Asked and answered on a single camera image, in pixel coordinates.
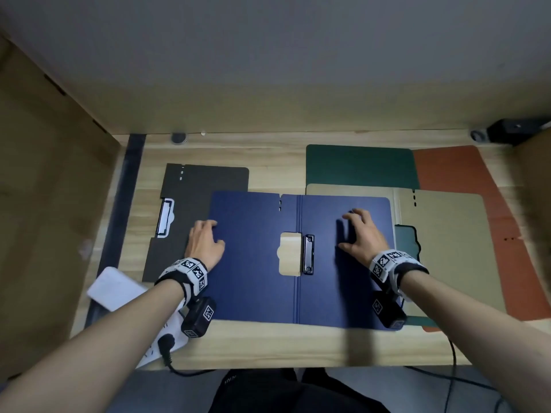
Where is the person's right hand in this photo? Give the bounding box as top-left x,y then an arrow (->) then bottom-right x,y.
337,208 -> 391,263

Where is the person's left hand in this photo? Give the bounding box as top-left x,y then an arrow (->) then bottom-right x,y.
186,219 -> 226,269

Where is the blue clip folder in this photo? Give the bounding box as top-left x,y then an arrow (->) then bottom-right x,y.
202,191 -> 406,332

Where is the person's right forearm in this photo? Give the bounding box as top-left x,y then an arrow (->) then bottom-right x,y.
400,271 -> 551,413

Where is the person's left forearm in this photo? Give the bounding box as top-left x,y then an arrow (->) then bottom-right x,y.
0,279 -> 186,413

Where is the marker-printed left wristband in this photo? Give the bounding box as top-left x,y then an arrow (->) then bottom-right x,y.
154,257 -> 210,306

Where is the marker-printed wristband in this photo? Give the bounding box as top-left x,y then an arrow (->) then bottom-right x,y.
154,257 -> 210,306
369,249 -> 429,302

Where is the marker-printed right wristband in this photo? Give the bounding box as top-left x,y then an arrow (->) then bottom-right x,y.
369,249 -> 429,302

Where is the black clip folder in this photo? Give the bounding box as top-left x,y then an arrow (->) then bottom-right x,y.
141,163 -> 251,284

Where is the silver metal folder clip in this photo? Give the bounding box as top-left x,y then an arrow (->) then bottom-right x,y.
156,198 -> 174,238

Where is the dark green clip folder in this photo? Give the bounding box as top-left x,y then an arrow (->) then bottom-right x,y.
306,144 -> 432,328

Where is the khaki clip folder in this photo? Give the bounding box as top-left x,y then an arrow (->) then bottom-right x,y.
305,183 -> 508,319

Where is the white printed paper sheet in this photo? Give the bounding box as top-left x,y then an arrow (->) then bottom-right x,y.
135,309 -> 190,370

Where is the white paper stack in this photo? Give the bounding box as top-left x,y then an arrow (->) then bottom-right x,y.
86,266 -> 150,313

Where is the person's black clothing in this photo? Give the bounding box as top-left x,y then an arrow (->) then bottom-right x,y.
208,367 -> 391,413

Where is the orange-red clip folder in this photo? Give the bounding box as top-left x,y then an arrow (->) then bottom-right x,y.
412,145 -> 551,333

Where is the brown wooden side panel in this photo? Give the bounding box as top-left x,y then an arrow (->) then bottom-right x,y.
0,33 -> 124,380

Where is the black box device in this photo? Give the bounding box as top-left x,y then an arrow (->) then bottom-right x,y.
486,118 -> 551,147

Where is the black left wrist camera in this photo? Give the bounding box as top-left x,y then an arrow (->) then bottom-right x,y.
180,296 -> 218,339

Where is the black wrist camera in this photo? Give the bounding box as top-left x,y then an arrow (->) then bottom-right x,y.
372,291 -> 408,331
180,296 -> 218,339

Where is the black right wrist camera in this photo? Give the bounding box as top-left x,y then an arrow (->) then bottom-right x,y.
372,291 -> 408,331

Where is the black left camera cable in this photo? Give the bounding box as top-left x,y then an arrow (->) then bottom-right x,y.
157,334 -> 217,377

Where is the black camera cable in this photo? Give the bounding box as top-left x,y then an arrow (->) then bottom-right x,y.
405,336 -> 509,413
157,334 -> 217,377

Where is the black right camera cable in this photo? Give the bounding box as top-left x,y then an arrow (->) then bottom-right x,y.
405,336 -> 509,413

